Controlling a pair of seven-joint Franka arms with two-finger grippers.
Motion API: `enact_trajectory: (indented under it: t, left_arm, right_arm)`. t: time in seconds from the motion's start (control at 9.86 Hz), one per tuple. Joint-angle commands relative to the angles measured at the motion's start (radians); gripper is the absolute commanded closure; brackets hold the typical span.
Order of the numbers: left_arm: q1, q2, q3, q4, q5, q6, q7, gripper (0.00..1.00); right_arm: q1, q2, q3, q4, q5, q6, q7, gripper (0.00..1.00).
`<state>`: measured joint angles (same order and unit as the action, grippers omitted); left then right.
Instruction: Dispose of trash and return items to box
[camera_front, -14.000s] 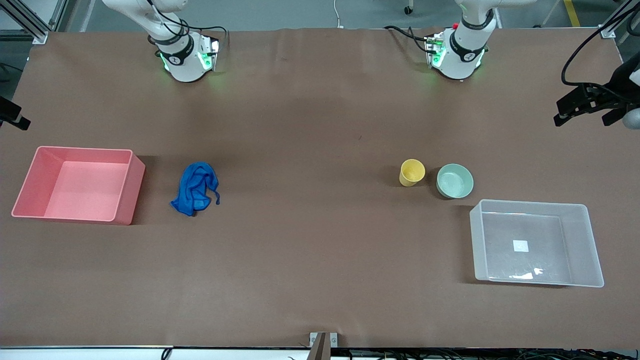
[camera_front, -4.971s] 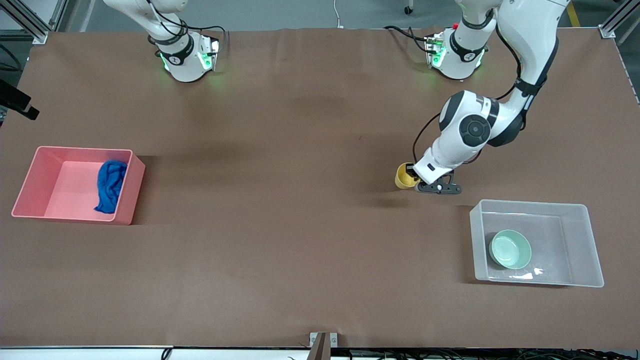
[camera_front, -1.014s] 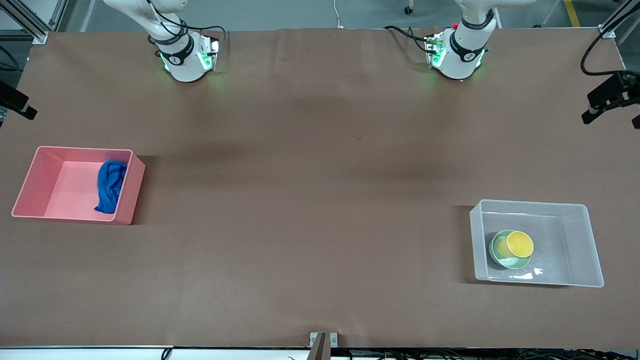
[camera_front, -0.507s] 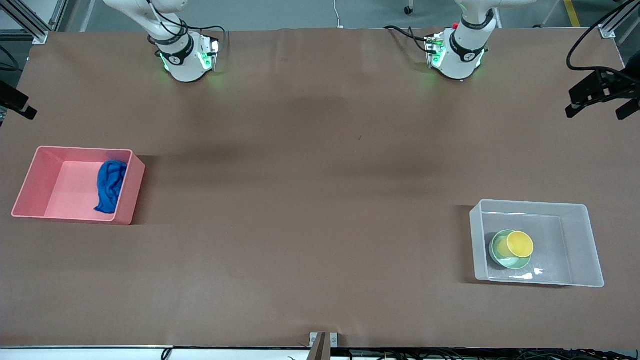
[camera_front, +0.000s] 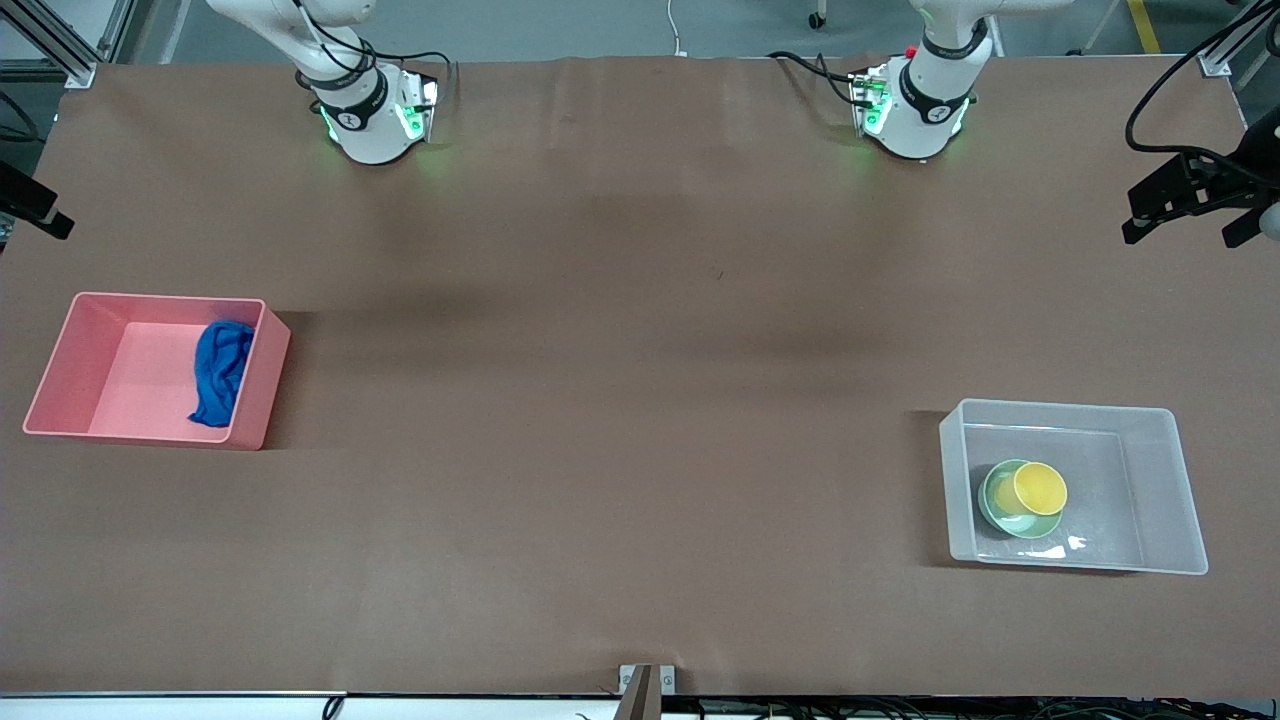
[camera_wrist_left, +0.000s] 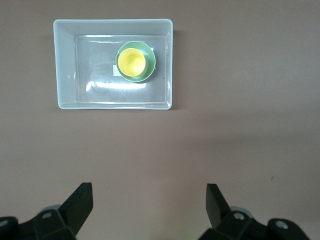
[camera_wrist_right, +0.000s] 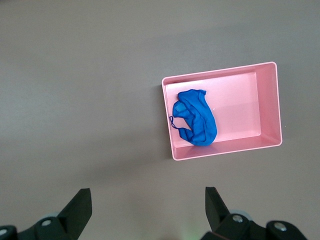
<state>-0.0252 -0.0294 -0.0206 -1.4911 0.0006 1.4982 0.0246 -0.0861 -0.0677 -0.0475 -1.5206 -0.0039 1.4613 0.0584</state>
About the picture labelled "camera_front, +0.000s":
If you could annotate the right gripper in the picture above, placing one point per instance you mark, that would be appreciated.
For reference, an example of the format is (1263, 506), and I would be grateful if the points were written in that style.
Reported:
(18, 196)

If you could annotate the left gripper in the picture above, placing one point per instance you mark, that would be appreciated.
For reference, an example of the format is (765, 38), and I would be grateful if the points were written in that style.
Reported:
(1257, 159)

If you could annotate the blue cloth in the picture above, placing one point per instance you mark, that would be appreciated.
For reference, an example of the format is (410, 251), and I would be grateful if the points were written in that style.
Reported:
(220, 370)

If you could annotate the yellow cup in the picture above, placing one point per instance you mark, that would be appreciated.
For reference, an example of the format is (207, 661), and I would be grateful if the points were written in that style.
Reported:
(1040, 490)

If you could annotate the green bowl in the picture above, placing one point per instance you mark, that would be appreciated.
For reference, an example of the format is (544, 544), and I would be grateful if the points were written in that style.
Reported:
(1035, 528)

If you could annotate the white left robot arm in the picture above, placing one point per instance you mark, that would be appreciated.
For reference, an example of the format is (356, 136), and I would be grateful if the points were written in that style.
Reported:
(915, 130)

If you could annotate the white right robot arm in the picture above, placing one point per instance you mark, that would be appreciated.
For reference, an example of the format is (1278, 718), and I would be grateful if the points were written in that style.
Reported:
(375, 135)

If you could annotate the pink plastic bin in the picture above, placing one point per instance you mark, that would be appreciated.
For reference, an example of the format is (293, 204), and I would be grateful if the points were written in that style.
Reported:
(130, 380)

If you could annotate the clear plastic bin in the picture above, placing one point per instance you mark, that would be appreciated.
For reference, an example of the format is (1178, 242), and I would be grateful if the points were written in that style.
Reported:
(1160, 480)

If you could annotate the silver left base connector plate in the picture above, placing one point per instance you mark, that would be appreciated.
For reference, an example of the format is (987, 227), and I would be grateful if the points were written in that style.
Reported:
(868, 90)

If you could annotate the silver base connector plate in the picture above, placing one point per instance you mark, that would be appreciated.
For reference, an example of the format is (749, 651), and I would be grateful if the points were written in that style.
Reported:
(868, 90)
(425, 95)

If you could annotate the silver right base connector plate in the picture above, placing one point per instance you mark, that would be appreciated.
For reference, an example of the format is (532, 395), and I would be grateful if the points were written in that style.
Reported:
(425, 95)

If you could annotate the brown table cover sheet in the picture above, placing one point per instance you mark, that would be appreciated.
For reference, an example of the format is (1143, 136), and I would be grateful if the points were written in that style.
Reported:
(600, 450)

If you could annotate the aluminium frame profile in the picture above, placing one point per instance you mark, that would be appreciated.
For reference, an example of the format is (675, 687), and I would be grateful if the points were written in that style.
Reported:
(1220, 63)
(70, 55)

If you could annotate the metal mount bracket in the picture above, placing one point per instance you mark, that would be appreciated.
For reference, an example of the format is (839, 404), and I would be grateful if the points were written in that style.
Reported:
(645, 690)

